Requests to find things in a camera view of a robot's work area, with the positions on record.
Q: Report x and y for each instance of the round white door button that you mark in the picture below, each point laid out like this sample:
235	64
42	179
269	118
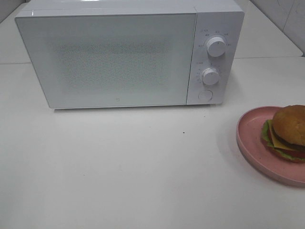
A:
205	95

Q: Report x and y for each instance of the white timer knob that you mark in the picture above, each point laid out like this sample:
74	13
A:
210	76

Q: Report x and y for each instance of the pink plate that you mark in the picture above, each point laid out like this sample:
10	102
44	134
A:
256	152

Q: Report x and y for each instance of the toy burger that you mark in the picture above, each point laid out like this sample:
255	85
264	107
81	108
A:
284	134

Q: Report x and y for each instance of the white microwave door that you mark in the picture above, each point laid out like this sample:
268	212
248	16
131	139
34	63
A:
111	61

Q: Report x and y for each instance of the white microwave oven body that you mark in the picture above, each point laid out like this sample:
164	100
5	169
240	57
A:
213	17

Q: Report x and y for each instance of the upper white power knob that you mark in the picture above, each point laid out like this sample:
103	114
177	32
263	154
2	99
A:
216	45

